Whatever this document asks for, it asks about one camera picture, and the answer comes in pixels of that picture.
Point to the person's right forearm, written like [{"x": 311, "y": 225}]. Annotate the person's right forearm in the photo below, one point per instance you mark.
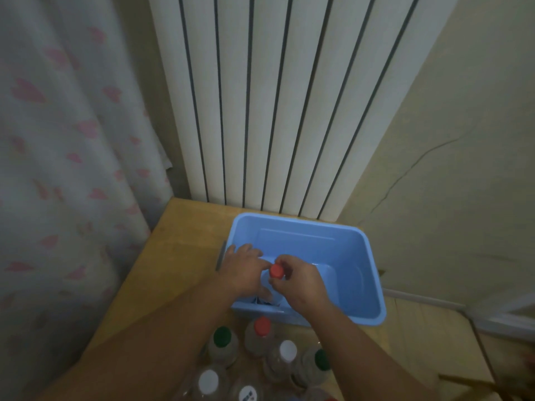
[{"x": 359, "y": 363}]

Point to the wooden chair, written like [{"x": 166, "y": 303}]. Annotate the wooden chair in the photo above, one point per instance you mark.
[{"x": 468, "y": 382}]

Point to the white baseboard strip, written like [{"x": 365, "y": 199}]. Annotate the white baseboard strip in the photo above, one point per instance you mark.
[{"x": 422, "y": 299}]

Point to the wooden table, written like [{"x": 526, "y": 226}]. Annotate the wooden table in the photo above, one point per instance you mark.
[{"x": 175, "y": 254}]

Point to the person's left forearm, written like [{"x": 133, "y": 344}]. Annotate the person's left forearm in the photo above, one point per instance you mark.
[{"x": 138, "y": 359}]

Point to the blue plastic bin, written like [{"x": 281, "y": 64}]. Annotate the blue plastic bin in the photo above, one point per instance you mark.
[{"x": 334, "y": 267}]

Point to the white ribbed radiator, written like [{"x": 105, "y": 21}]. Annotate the white ribbed radiator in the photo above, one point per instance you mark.
[{"x": 271, "y": 100}]

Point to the pink heart print curtain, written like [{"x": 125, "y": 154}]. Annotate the pink heart print curtain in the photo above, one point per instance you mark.
[{"x": 62, "y": 162}]

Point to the white door frame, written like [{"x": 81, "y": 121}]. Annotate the white door frame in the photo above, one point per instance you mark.
[{"x": 505, "y": 325}]

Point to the group of plastic water bottles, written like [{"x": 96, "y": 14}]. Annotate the group of plastic water bottles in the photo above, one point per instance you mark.
[{"x": 262, "y": 325}]

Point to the bottle with red cap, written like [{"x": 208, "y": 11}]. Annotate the bottle with red cap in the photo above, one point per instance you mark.
[{"x": 276, "y": 271}]

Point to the person's right hand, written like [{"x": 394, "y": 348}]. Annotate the person's right hand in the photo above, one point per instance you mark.
[{"x": 305, "y": 288}]

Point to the person's left hand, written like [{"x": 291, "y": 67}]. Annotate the person's left hand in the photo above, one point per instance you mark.
[{"x": 242, "y": 271}]

